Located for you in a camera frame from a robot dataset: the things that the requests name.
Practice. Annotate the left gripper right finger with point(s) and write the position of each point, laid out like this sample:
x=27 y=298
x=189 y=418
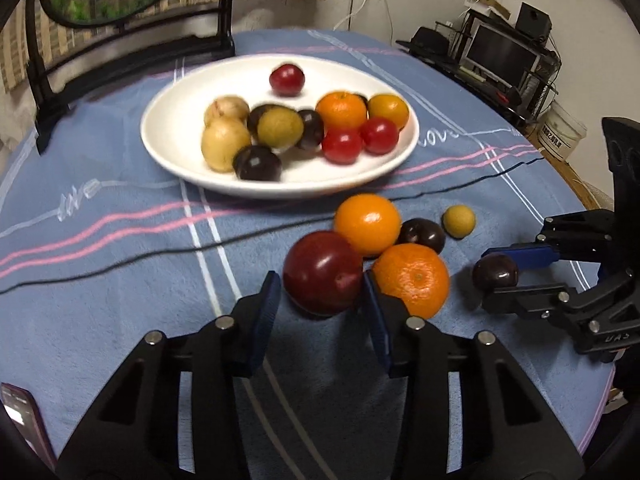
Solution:
x=386 y=317

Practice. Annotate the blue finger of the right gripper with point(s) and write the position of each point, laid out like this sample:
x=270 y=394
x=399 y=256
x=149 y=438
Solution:
x=528 y=256
x=527 y=302

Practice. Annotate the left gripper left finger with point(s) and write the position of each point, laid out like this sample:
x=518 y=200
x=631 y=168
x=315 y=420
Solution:
x=255 y=316

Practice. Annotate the small green-yellow fruit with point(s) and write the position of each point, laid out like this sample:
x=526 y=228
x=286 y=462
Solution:
x=459 y=221

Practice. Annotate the small yellow-brown fruit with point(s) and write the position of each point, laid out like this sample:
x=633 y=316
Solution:
x=222 y=139

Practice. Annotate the dark passion fruit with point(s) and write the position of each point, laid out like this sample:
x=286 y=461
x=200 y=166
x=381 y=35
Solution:
x=313 y=131

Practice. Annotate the textured orange mandarin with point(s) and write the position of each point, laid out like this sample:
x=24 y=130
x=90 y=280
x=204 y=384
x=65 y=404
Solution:
x=342 y=109

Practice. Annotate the rough orange on table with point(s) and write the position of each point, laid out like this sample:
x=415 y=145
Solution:
x=415 y=274

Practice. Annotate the dark plum on table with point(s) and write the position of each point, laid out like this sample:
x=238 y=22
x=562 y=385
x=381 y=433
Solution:
x=422 y=232

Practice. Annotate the smooth orange on table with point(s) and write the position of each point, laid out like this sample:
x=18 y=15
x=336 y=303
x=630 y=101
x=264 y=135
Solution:
x=370 y=223

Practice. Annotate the white plastic bucket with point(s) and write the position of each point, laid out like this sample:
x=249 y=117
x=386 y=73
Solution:
x=559 y=132

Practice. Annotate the dark plum front plate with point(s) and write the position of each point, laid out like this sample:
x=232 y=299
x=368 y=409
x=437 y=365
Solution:
x=257 y=163

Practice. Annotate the red plum front left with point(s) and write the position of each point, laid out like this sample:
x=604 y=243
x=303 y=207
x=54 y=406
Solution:
x=342 y=146

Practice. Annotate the blue striped tablecloth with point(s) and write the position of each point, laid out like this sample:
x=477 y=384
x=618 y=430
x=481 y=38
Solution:
x=99 y=245

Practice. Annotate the red plum front right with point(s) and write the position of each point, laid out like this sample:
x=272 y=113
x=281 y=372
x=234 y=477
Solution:
x=379 y=135

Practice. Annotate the green-yellow fruit on plate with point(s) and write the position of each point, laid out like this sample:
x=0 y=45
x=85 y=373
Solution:
x=280 y=128

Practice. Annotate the smooth orange on plate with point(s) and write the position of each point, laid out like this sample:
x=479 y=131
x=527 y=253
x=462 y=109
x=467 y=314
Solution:
x=391 y=107

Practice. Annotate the yellow fruit on plate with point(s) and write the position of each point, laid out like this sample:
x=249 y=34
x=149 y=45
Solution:
x=227 y=106

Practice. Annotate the white round plate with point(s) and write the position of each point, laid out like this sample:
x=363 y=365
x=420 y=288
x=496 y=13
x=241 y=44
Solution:
x=172 y=126

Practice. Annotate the black computer monitor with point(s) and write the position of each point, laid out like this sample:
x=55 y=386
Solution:
x=499 y=56

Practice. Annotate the black speaker box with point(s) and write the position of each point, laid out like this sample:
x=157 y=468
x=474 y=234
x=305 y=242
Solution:
x=533 y=23

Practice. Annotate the red plum far plate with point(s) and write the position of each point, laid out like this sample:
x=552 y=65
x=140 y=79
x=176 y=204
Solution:
x=287 y=80

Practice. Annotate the smartphone on table edge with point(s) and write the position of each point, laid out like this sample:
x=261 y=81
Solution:
x=23 y=409

